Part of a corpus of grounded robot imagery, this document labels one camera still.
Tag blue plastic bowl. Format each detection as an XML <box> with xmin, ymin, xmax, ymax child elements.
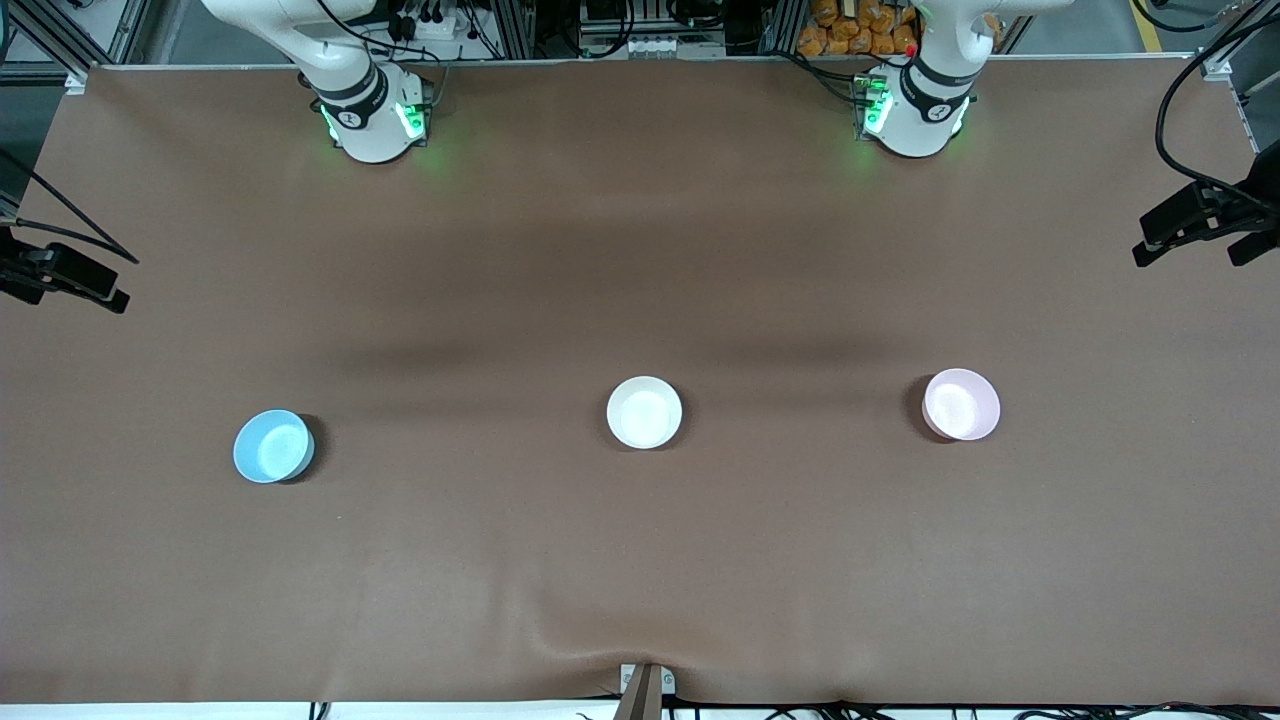
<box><xmin>233</xmin><ymin>409</ymin><xmax>316</xmax><ymax>485</ymax></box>

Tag pink plastic cup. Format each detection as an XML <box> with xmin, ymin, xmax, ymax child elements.
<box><xmin>921</xmin><ymin>368</ymin><xmax>1002</xmax><ymax>442</ymax></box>

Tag white plastic bowl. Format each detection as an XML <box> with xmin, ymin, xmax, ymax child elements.
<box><xmin>606</xmin><ymin>375</ymin><xmax>684</xmax><ymax>450</ymax></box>

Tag orange packed goods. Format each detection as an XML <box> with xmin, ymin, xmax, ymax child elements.
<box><xmin>796</xmin><ymin>0</ymin><xmax>919</xmax><ymax>58</ymax></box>

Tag white power strip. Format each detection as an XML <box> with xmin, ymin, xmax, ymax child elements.
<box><xmin>398</xmin><ymin>10</ymin><xmax>463</xmax><ymax>43</ymax></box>

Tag brown table cloth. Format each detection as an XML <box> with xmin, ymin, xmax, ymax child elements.
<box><xmin>0</xmin><ymin>55</ymin><xmax>1280</xmax><ymax>707</ymax></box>

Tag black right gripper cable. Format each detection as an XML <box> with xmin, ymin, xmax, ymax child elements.
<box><xmin>0</xmin><ymin>148</ymin><xmax>140</xmax><ymax>267</ymax></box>

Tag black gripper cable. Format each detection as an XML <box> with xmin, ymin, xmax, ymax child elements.
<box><xmin>0</xmin><ymin>148</ymin><xmax>140</xmax><ymax>267</ymax></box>
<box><xmin>1155</xmin><ymin>5</ymin><xmax>1280</xmax><ymax>196</ymax></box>

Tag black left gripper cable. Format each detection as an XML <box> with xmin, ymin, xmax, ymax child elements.
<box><xmin>1155</xmin><ymin>5</ymin><xmax>1280</xmax><ymax>196</ymax></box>

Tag aluminium frame profile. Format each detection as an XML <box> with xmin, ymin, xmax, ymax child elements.
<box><xmin>1205</xmin><ymin>0</ymin><xmax>1280</xmax><ymax>153</ymax></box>
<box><xmin>0</xmin><ymin>0</ymin><xmax>151</xmax><ymax>89</ymax></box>

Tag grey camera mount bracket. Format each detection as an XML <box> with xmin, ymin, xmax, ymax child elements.
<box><xmin>612</xmin><ymin>662</ymin><xmax>677</xmax><ymax>720</ymax></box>

